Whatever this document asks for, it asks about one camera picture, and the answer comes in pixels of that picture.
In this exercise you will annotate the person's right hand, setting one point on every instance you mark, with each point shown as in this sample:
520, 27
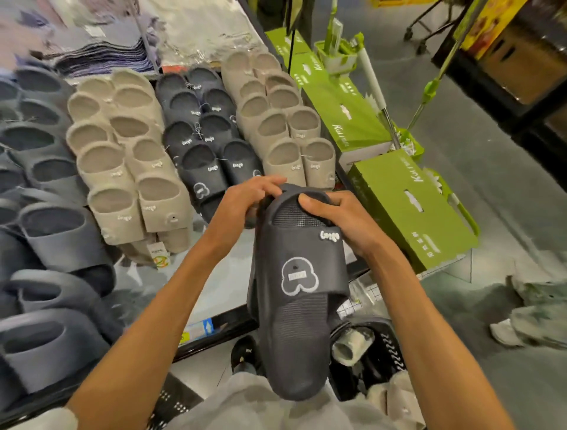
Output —
354, 226

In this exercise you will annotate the column of beige slippers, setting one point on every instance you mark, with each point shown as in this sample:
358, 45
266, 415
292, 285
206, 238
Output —
106, 177

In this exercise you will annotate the brown cardboard carton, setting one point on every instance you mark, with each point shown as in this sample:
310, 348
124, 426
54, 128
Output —
522, 66

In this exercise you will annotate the white fluffy rug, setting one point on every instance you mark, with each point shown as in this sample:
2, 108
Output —
199, 31

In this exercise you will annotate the column of black slippers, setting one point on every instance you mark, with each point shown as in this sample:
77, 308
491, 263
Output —
204, 168

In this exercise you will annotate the person's left hand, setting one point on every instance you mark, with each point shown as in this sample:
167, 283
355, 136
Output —
239, 212

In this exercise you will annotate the black logo rubber slipper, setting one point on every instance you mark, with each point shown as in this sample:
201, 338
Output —
252, 283
301, 336

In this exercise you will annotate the person's light grey shirt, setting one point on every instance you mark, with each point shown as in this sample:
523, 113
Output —
266, 412

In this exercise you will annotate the stack of navy folded textiles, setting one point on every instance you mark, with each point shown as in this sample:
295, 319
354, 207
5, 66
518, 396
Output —
88, 44

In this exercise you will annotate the yellow printed poster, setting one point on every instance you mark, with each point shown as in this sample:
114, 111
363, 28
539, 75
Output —
491, 22

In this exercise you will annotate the green white mop bucket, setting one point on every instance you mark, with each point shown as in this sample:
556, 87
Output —
336, 60

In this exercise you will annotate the green cardboard box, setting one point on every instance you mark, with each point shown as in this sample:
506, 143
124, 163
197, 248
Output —
288, 42
407, 212
345, 110

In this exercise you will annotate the black basket with wavy slots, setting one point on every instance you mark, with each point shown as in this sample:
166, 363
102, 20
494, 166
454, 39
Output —
350, 381

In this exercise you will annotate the metal trolley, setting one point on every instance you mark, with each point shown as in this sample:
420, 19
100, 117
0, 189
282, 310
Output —
425, 22

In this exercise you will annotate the blue yellow price label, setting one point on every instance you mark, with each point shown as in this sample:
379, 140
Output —
197, 330

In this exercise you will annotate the person's right forearm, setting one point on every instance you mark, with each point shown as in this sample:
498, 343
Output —
443, 354

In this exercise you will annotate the column of grey slippers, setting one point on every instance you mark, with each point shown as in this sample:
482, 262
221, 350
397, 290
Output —
44, 141

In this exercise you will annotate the column of pale cream slippers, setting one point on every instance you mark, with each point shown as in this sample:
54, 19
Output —
274, 133

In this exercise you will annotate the person's left forearm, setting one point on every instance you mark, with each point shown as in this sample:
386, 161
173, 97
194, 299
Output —
146, 345

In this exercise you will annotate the green metal mop pole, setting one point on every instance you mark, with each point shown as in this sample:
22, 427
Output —
436, 79

